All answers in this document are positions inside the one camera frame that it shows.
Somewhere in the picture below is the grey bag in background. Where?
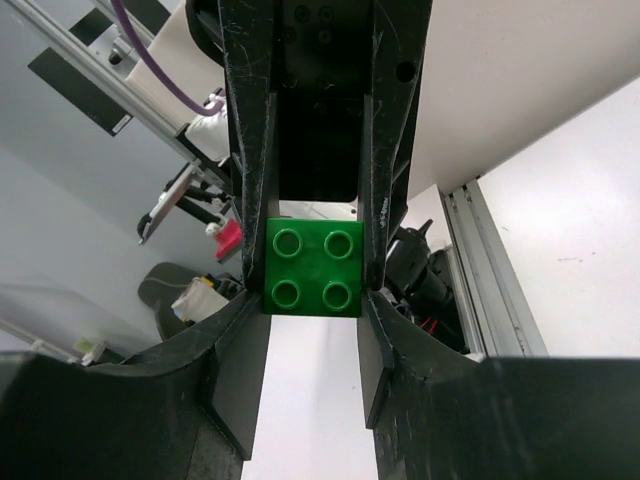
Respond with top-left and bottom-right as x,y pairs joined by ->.
137,262 -> 244,341

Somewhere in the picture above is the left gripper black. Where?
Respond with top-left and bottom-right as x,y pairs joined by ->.
186,1 -> 431,292

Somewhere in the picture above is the aluminium frame rail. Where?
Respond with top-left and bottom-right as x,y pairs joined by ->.
6,1 -> 547,357

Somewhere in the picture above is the red clamp in background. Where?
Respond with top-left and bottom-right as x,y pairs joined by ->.
205,219 -> 242,263

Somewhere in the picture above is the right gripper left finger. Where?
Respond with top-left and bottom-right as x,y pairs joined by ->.
1,292 -> 271,479

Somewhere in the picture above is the small green lego brick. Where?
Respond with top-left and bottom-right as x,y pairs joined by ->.
264,218 -> 363,318

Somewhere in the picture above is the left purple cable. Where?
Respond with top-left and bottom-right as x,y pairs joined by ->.
109,0 -> 226,117

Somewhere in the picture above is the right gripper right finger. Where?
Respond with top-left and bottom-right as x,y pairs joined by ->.
358,292 -> 639,479

